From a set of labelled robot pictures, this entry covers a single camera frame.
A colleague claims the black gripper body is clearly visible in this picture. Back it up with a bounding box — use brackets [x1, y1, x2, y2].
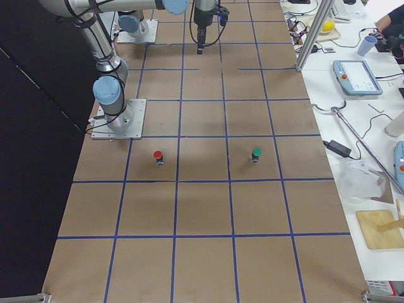
[193, 0, 218, 44]

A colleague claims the teach pendant tablet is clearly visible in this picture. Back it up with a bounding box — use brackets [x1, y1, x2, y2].
[332, 60, 383, 96]

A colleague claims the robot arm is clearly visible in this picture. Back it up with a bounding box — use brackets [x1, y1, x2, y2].
[40, 1, 229, 133]
[118, 10, 149, 39]

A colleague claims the red push button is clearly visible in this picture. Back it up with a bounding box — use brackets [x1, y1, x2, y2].
[153, 150, 164, 165]

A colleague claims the aluminium frame post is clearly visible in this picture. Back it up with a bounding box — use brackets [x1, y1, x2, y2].
[295, 0, 334, 72]

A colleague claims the yellow lemon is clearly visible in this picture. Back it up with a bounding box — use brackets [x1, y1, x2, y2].
[320, 21, 335, 35]

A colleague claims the blue plastic cup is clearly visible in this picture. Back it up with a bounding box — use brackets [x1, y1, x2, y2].
[357, 35, 377, 56]

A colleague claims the wooden cutting board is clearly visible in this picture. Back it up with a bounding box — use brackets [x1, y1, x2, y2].
[356, 210, 403, 250]

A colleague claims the green push button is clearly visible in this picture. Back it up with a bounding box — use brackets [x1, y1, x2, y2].
[251, 148, 262, 163]

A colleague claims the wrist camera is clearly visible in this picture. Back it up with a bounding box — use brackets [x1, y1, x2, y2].
[217, 6, 229, 27]

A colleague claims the beige tray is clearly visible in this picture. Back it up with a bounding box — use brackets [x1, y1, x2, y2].
[297, 15, 342, 43]

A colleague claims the clear plastic bag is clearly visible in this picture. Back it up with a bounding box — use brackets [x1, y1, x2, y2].
[331, 160, 387, 204]

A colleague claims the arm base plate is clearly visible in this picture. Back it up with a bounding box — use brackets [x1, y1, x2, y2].
[117, 19, 158, 44]
[91, 99, 146, 140]

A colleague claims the black power adapter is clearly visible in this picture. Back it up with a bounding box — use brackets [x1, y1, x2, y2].
[326, 140, 352, 158]

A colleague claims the metal rod with handle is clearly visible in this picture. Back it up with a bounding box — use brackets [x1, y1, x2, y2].
[312, 101, 403, 196]

